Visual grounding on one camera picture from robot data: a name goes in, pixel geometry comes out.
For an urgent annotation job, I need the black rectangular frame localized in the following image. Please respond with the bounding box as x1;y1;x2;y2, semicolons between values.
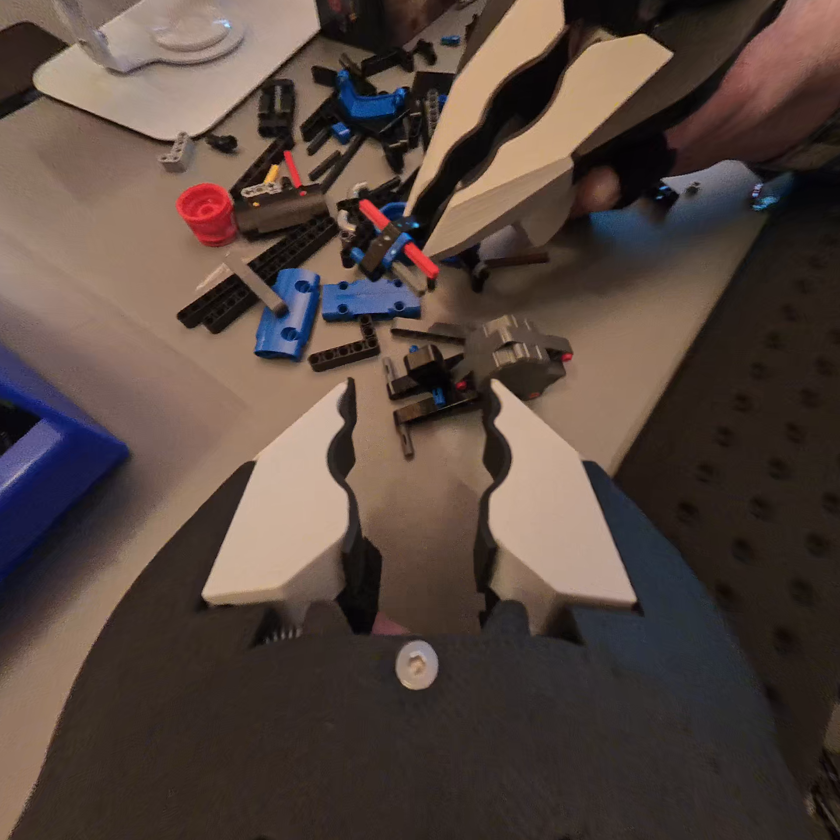
257;79;298;139

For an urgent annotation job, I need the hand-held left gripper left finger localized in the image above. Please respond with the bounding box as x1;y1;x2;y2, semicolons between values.
201;378;383;635

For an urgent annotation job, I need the person's right forearm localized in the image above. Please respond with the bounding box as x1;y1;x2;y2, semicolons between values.
751;108;840;177

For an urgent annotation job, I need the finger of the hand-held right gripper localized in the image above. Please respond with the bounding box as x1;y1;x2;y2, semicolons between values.
424;31;676;260
404;0;571;229

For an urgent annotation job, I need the blue labelled storage bin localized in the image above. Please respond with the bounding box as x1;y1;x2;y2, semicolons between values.
0;344;131;585

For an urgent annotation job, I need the small clear bag scrap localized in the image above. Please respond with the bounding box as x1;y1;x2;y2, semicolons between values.
751;176;795;212

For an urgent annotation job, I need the grey pull-back motor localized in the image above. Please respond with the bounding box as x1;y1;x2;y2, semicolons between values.
462;315;575;401

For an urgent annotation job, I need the black cylinder motor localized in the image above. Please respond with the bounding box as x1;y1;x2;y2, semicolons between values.
233;184;328;238

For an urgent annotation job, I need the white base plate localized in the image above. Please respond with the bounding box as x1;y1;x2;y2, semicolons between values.
33;0;321;142

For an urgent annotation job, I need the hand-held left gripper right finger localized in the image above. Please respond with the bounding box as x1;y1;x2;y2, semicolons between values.
472;379;639;634

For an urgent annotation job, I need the pile of black beam pieces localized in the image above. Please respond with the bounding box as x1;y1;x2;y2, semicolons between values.
176;39;680;374

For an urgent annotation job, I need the light grey block piece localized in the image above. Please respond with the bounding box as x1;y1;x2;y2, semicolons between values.
157;133;196;173

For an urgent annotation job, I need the printed toy truck box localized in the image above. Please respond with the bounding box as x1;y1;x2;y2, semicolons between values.
315;0;483;52

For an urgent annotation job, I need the black angled beam assembly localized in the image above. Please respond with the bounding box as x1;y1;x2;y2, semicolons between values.
348;197;442;291

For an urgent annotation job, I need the blue curved panel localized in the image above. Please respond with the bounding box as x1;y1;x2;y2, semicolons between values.
335;69;409;123

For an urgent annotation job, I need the red wheel hub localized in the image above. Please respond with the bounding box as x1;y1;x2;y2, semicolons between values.
176;184;238;248

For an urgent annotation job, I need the person's right hand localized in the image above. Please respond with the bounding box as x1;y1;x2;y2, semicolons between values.
568;0;840;220

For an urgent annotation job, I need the blue holed panel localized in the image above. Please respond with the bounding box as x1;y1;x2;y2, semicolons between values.
320;277;423;323
255;268;322;362

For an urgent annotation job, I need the black blue LEGO assembly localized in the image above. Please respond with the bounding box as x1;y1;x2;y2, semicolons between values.
384;344;488;459

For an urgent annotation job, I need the blue wheel hub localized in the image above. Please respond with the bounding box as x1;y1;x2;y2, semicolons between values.
379;202;422;277

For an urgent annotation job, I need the grey desk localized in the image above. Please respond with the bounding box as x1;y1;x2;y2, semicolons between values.
0;0;770;808

